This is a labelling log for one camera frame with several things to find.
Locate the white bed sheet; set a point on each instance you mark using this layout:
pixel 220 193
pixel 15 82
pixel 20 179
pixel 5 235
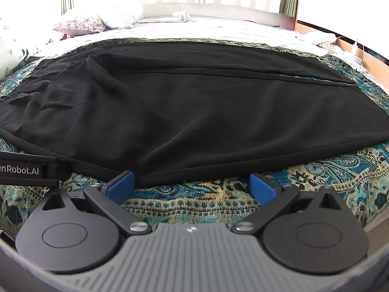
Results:
pixel 212 30

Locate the wooden bed headboard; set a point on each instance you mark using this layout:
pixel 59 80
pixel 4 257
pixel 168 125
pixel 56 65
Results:
pixel 228 10

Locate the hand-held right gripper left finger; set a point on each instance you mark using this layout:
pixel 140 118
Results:
pixel 120 187

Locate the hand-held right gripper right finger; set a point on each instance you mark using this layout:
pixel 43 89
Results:
pixel 263 188

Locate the teal paisley blanket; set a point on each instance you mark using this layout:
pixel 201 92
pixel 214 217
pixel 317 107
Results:
pixel 200 199

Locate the white pillow with green print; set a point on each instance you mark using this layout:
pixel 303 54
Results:
pixel 12 45

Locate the black pants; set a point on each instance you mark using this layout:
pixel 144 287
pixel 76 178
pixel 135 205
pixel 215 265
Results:
pixel 182 112

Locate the knotted white cloth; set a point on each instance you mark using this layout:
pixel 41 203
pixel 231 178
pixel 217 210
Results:
pixel 182 16

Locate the lavender floral pillow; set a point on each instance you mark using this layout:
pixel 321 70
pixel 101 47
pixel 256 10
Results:
pixel 80 22

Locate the crumpled white cloth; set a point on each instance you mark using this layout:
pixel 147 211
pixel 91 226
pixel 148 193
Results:
pixel 322 40

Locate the plain white pillow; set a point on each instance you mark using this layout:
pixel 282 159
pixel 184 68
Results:
pixel 121 16

